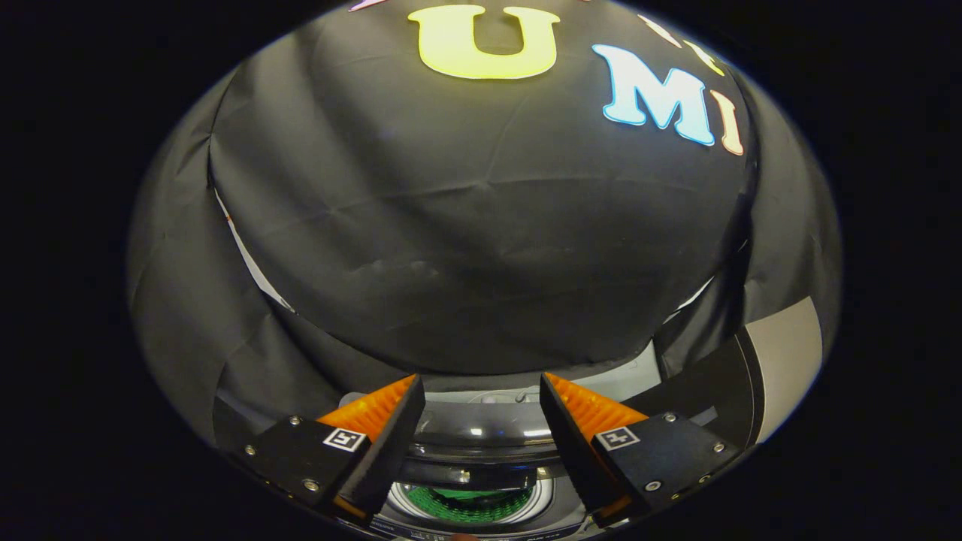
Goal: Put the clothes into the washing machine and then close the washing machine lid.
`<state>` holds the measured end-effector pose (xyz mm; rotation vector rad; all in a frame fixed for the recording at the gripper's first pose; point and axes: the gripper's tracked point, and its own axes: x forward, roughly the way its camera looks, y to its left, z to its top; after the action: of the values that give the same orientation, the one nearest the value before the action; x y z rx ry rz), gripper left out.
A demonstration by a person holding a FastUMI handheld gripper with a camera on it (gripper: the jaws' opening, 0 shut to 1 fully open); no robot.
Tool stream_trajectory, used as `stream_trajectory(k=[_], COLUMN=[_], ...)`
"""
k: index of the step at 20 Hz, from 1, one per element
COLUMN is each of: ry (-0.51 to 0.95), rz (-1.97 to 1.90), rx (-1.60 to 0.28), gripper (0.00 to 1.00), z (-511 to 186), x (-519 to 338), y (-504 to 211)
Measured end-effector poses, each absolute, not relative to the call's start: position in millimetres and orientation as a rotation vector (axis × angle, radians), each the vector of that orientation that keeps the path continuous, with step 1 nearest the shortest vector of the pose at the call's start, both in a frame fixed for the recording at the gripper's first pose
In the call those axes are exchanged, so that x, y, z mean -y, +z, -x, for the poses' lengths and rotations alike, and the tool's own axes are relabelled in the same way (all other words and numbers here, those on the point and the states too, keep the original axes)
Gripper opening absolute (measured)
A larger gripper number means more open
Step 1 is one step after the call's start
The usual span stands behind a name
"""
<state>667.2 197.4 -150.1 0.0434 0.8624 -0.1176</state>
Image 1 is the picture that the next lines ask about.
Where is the black backdrop cloth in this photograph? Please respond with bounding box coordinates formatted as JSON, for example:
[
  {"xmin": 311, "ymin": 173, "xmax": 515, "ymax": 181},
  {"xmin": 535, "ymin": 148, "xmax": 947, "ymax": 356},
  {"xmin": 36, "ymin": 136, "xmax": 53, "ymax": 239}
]
[{"xmin": 128, "ymin": 0, "xmax": 843, "ymax": 444}]

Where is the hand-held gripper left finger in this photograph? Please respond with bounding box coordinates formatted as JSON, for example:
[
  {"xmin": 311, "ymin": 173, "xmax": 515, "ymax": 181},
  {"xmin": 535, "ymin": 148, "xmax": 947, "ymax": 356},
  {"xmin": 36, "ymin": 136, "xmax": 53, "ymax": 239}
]
[{"xmin": 225, "ymin": 373, "xmax": 427, "ymax": 527}]

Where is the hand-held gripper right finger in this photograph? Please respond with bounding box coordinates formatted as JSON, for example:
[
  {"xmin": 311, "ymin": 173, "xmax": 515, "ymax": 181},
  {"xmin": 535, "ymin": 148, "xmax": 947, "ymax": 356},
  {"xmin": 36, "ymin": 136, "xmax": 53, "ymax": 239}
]
[{"xmin": 538, "ymin": 371, "xmax": 745, "ymax": 528}]

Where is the dark grey washing machine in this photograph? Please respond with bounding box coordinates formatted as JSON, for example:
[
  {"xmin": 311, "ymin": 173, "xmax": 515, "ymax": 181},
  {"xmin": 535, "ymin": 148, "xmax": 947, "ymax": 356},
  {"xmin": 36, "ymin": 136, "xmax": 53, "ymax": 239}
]
[{"xmin": 338, "ymin": 342, "xmax": 666, "ymax": 541}]

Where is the beige cabinet with dark top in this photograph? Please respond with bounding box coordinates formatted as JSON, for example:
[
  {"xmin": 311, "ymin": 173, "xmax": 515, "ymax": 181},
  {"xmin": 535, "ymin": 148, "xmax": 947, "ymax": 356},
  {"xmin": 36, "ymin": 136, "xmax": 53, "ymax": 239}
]
[{"xmin": 620, "ymin": 297, "xmax": 825, "ymax": 452}]

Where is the green polo shirt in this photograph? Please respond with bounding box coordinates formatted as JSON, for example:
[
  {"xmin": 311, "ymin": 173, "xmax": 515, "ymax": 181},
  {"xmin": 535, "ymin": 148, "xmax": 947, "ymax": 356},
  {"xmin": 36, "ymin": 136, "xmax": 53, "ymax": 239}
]
[{"xmin": 410, "ymin": 487, "xmax": 536, "ymax": 523}]

